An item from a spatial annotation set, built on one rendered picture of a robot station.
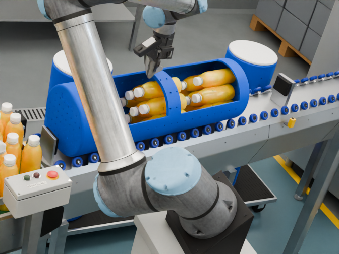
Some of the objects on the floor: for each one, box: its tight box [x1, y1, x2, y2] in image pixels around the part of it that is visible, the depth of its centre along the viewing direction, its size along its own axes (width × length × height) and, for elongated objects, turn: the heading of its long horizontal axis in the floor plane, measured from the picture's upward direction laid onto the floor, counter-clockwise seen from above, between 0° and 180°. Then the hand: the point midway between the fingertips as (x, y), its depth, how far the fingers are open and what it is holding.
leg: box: [294, 140, 328, 201], centre depth 407 cm, size 6×6×63 cm
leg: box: [223, 168, 237, 184], centre depth 339 cm, size 6×6×63 cm
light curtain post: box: [283, 124, 339, 254], centre depth 322 cm, size 6×6×170 cm
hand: (148, 75), depth 257 cm, fingers closed
